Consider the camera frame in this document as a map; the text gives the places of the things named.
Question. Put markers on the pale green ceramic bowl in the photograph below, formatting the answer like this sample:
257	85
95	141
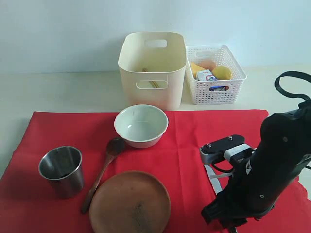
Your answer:
142	125

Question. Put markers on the yellow cheese wedge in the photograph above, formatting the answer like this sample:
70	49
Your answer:
195	69

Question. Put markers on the red table cloth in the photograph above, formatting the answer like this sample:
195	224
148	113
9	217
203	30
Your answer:
28	204

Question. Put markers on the cream plastic storage bin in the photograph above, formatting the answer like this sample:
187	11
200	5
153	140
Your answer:
152	67

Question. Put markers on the white perforated plastic basket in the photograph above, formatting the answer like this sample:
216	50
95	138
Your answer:
219	91

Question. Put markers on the yellow lemon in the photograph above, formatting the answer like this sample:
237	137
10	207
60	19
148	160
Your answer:
222	73

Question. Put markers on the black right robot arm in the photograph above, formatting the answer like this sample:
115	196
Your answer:
290	128

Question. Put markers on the silver table knife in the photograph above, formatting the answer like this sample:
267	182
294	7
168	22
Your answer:
214	181

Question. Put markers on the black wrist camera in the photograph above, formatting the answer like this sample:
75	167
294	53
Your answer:
232	148

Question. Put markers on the stainless steel cup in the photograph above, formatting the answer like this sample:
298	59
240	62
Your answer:
62	168

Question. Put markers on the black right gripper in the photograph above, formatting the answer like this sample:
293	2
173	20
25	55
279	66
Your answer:
256	184

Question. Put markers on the brown round plate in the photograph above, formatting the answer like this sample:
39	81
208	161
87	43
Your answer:
130	202

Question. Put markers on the dark wooden spoon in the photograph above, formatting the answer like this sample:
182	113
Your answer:
113	149

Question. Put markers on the brown egg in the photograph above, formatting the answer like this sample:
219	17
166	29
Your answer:
208	64

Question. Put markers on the blue white milk carton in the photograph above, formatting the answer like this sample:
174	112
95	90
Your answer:
206	75

